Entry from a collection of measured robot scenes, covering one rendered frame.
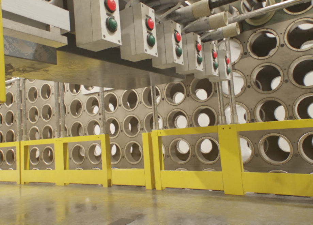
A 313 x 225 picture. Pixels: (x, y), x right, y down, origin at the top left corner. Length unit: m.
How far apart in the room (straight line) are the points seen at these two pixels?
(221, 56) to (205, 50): 0.17
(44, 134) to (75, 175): 1.84
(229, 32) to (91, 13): 0.88
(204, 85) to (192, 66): 2.18
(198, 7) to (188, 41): 0.13
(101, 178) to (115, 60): 1.25
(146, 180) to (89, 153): 1.66
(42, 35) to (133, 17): 0.35
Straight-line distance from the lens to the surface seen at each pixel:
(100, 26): 0.71
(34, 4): 0.65
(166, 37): 1.00
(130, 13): 0.89
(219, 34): 1.50
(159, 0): 1.07
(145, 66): 1.37
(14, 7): 0.62
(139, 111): 3.01
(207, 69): 1.28
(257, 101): 2.48
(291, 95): 2.44
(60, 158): 2.59
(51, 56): 0.79
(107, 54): 1.17
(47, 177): 2.74
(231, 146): 1.68
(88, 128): 3.55
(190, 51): 1.14
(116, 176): 2.16
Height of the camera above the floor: 0.39
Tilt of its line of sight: 5 degrees up
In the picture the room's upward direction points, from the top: 5 degrees counter-clockwise
